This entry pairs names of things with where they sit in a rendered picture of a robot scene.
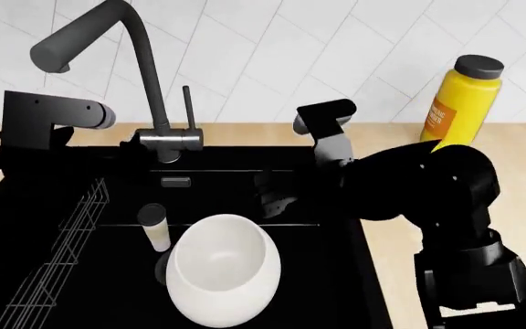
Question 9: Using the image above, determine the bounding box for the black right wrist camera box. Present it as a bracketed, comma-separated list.
[291, 98, 358, 139]

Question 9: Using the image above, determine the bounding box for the white ceramic bowl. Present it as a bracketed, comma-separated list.
[165, 213, 283, 327]

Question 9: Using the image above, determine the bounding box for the dark grey kitchen faucet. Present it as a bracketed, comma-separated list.
[29, 0, 205, 165]

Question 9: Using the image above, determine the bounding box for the black kitchen sink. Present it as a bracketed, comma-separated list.
[0, 145, 395, 329]

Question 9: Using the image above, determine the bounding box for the small cream bottle dark cap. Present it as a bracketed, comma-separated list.
[136, 202, 174, 253]

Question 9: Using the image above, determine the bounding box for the grey wire dish rack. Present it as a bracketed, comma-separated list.
[0, 176, 110, 329]

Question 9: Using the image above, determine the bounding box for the round dark sink drain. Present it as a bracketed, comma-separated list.
[153, 251, 175, 286]

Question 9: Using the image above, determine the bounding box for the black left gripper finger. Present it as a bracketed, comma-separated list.
[118, 136, 143, 154]

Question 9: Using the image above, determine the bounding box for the yellow bottle with grey cap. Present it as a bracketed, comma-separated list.
[418, 54, 506, 154]

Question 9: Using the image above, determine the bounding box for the grey right camera bracket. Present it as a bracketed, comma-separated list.
[311, 132, 355, 170]

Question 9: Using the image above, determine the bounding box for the thin dark faucet lever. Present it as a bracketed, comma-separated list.
[181, 85, 198, 131]

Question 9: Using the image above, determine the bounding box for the grey sink overflow plate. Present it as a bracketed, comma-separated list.
[160, 175, 193, 189]

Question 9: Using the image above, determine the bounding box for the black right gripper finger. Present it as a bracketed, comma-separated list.
[253, 169, 277, 198]
[259, 195, 294, 219]

